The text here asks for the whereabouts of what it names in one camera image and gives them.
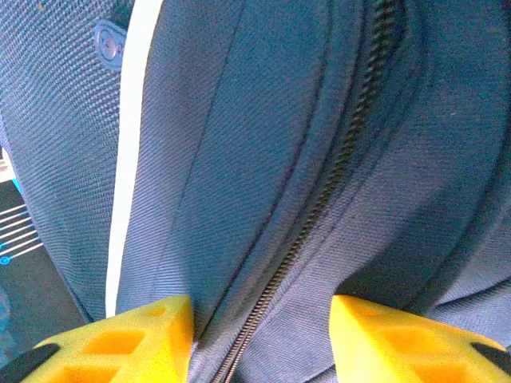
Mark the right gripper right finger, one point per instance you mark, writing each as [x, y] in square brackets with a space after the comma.
[399, 347]

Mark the navy blue backpack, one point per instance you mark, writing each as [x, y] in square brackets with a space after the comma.
[279, 119]

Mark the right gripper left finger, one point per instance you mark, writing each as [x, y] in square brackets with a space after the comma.
[131, 347]

